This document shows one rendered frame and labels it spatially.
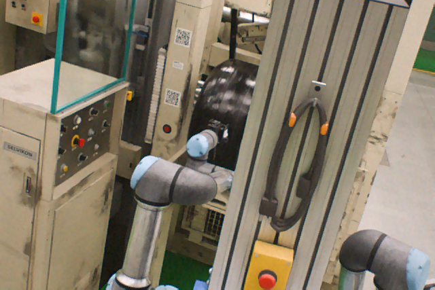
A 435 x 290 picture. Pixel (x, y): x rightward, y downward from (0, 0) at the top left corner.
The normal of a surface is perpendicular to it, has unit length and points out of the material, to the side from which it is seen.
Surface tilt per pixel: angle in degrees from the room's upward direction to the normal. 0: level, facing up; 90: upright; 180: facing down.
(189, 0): 90
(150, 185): 81
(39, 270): 90
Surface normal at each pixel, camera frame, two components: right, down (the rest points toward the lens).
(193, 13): -0.33, 0.30
